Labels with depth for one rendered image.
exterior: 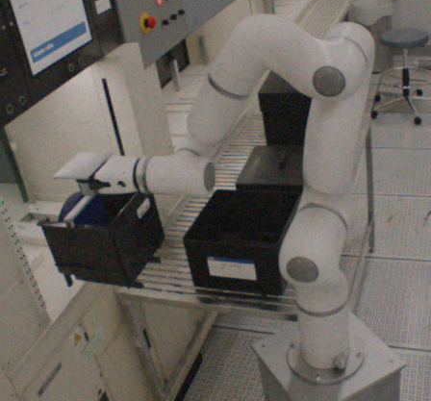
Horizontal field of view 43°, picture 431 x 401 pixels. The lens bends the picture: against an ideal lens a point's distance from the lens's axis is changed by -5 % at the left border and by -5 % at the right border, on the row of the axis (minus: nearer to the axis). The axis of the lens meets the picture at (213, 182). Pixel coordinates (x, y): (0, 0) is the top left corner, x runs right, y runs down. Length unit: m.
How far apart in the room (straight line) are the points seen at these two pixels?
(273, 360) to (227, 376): 1.02
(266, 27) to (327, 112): 0.19
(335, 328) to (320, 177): 0.39
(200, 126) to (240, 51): 0.18
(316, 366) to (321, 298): 0.23
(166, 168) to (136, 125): 0.57
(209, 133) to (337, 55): 0.33
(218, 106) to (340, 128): 0.23
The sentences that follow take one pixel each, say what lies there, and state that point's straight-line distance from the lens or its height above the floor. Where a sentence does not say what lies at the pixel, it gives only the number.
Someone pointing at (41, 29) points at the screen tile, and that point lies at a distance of 1.50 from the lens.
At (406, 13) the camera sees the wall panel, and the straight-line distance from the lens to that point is 5.68.
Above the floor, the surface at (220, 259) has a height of 0.88.
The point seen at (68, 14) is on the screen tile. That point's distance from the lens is 1.60.
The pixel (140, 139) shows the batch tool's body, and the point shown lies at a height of 1.12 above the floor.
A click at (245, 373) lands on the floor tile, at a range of 2.46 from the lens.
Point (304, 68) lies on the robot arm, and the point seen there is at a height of 1.53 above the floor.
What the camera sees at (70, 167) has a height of 1.27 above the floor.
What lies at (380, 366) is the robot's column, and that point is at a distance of 1.43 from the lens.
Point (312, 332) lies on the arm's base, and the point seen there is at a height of 0.89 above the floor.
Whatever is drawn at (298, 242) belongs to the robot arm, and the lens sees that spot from 1.11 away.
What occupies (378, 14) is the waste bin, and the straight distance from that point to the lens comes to 5.16.
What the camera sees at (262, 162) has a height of 0.86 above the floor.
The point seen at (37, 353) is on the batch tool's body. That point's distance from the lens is 1.55.
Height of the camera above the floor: 1.83
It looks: 29 degrees down
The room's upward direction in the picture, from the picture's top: 11 degrees counter-clockwise
